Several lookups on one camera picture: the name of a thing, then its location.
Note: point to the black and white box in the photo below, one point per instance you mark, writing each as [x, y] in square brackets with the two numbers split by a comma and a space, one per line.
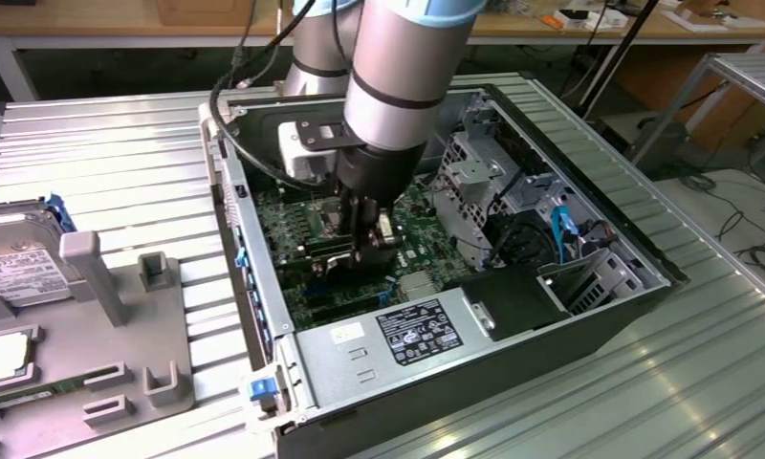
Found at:
[579, 16]

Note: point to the blue disk caddy bracket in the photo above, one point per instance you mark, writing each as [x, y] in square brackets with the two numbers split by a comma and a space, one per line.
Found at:
[59, 215]

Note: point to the grey parts rack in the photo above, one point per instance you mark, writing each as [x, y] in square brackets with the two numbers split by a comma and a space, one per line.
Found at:
[69, 344]

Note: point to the open black PC case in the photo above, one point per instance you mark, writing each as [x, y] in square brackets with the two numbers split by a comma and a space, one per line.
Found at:
[419, 421]

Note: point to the silver perforated disk bay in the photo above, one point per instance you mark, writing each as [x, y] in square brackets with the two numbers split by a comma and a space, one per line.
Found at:
[595, 287]

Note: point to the silver drive cage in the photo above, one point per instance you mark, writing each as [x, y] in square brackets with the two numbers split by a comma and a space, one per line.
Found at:
[478, 167]

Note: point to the white paper stack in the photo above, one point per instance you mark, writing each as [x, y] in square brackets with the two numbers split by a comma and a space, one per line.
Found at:
[694, 21]

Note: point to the dark RAM stick with label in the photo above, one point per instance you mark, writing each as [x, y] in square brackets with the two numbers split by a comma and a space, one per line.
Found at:
[327, 247]

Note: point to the aluminium frame rack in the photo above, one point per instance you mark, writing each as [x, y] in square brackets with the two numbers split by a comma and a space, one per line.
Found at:
[745, 76]

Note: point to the orange and white box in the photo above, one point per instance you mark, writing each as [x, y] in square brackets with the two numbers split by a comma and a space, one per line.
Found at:
[555, 20]

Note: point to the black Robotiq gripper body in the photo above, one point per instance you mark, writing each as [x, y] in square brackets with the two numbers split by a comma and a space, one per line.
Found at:
[378, 172]

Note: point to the brown cardboard box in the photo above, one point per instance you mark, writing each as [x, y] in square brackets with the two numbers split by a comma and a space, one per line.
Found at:
[185, 12]

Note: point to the CPU socket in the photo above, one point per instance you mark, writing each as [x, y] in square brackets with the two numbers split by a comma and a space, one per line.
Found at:
[327, 215]

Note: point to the green motherboard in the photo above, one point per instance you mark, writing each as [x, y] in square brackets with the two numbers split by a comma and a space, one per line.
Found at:
[433, 229]

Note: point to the black plastic shroud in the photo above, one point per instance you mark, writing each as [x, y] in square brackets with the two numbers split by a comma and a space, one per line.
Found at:
[513, 296]

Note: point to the black expansion slot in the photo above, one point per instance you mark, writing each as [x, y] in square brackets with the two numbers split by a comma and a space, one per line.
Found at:
[346, 302]
[353, 314]

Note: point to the silver chipset heatsink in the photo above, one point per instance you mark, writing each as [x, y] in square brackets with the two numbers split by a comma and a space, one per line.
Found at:
[417, 283]

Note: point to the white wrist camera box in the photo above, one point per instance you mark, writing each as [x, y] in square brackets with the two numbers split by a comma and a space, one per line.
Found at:
[299, 162]

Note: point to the silver hard disk drive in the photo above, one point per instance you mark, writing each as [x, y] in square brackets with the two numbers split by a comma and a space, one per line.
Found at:
[18, 268]

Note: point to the green RAM stick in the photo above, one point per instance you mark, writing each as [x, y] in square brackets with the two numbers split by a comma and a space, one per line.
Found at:
[31, 394]

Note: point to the silver CPU chip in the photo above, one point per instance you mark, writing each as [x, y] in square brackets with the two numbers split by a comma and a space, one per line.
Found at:
[0, 358]

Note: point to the blue case latch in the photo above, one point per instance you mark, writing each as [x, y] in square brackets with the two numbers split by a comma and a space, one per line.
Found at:
[261, 388]

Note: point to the silver power supply unit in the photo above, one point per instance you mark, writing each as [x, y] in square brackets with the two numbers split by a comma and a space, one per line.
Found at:
[350, 368]

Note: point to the black box under frame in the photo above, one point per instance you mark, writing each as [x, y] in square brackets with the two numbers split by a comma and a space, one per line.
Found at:
[655, 143]

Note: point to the wooden desk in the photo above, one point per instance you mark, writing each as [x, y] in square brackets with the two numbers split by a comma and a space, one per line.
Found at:
[529, 28]

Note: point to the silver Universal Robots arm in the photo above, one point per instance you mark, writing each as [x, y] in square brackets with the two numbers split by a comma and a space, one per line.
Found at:
[394, 86]

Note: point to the black tripod pole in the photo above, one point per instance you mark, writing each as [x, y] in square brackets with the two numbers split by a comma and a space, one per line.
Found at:
[617, 57]

